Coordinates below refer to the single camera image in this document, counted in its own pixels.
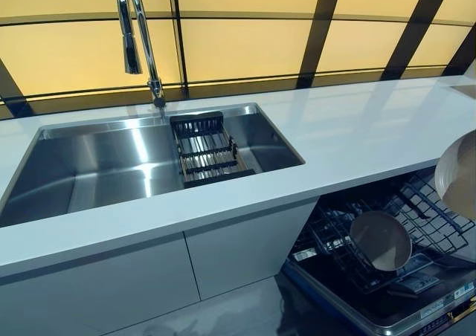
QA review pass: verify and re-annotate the deep beige plate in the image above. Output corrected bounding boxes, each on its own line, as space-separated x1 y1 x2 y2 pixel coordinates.
349 210 413 272

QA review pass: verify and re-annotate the dishwasher door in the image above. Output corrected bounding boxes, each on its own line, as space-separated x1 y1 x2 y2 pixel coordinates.
280 253 476 336

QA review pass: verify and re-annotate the shallow beige plate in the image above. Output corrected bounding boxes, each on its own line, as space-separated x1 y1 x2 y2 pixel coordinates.
434 131 476 220

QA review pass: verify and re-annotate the black slatted sink rack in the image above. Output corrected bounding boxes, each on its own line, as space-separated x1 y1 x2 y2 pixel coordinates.
170 111 257 189

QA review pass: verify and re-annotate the narrow white cabinet door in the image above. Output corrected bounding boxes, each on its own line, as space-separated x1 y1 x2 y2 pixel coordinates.
184 198 321 302

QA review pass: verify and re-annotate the stainless steel sink basin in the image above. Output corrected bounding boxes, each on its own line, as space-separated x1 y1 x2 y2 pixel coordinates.
0 103 306 228

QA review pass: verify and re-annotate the chrome pull-down faucet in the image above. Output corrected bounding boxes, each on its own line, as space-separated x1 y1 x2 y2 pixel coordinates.
115 0 167 109

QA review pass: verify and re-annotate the wide white cabinet door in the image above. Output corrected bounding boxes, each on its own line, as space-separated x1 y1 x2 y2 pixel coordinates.
0 235 202 336

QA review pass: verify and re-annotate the wire dishwasher rack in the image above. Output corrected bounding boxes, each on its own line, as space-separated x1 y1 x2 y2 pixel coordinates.
297 170 472 291

